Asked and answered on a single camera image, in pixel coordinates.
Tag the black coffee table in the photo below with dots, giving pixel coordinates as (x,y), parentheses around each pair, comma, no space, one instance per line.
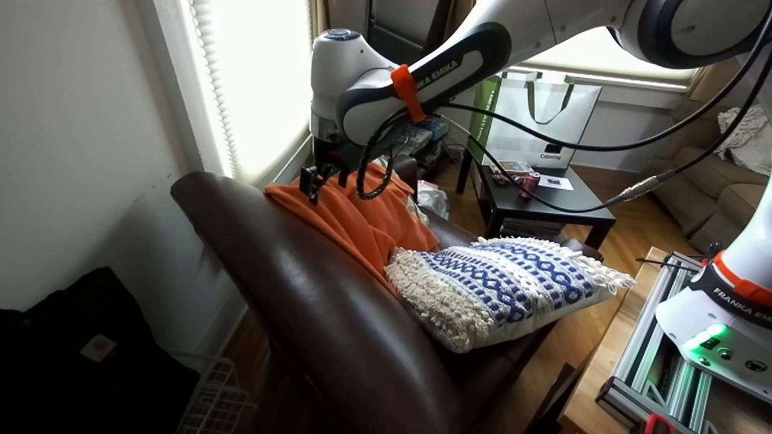
(547,214)

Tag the dark brown leather sofa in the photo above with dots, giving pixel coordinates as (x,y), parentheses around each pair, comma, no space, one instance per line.
(372,368)

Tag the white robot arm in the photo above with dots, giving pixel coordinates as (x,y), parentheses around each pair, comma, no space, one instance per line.
(723,319)

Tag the black bag on floor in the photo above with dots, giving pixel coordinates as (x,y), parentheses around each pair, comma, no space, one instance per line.
(85,361)

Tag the orange towel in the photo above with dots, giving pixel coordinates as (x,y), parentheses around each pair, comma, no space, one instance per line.
(366,231)

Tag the clear plastic storage bin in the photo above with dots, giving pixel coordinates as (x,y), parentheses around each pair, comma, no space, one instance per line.
(433,200)

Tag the beige couch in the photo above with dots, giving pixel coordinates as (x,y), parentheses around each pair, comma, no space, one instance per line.
(716,200)

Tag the blue and white fringed pillow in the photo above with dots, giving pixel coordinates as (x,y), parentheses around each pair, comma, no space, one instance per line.
(497,291)

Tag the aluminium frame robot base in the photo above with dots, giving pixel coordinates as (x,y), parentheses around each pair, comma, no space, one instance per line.
(653,377)

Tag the white paper on table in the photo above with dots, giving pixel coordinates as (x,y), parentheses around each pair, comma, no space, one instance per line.
(555,183)

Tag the white wire basket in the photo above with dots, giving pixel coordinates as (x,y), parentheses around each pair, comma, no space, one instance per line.
(218,401)

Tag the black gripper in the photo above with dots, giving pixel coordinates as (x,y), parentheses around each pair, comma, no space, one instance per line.
(332,160)

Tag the red soda can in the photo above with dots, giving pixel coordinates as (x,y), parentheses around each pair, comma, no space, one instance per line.
(529,185)

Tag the black flat screen television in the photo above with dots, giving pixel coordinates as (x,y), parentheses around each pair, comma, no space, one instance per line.
(406,31)

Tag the white cloth on couch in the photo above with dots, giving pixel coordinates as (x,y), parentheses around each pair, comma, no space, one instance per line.
(751,143)

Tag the white and green shopping bag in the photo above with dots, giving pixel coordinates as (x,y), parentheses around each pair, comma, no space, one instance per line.
(529,122)

